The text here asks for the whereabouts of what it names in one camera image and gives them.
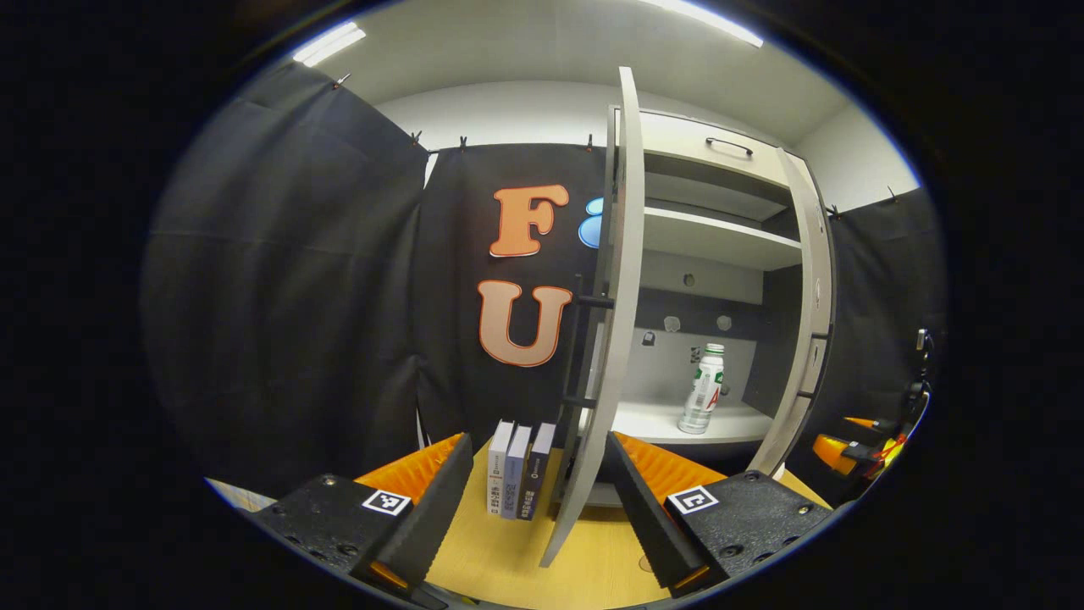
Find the plaid cloth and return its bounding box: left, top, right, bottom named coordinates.
left=206, top=476, right=276, bottom=513

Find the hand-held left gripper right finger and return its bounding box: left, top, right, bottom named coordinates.
left=603, top=430, right=835, bottom=594

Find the white cabinet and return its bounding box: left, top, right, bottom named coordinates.
left=606, top=106, right=839, bottom=509

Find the white cabinet door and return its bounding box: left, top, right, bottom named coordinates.
left=745, top=148, right=839, bottom=477

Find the ceiling strip light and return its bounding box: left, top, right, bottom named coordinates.
left=292, top=21, right=368, bottom=69

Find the white plastic bottle green label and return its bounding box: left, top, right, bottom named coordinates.
left=677, top=343, right=727, bottom=435

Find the cream cabinet drawer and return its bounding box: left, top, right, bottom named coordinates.
left=639, top=110, right=793, bottom=189

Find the wide black door handle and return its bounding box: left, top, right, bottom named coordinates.
left=561, top=273, right=617, bottom=409

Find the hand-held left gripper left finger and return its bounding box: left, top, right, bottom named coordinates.
left=254, top=432, right=475, bottom=598

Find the dark navy book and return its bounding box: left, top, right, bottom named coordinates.
left=518, top=422, right=557, bottom=521

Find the black backdrop cloth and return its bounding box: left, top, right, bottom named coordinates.
left=140, top=59, right=948, bottom=509

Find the grey-blue book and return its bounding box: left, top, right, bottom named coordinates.
left=501, top=425, right=533, bottom=520

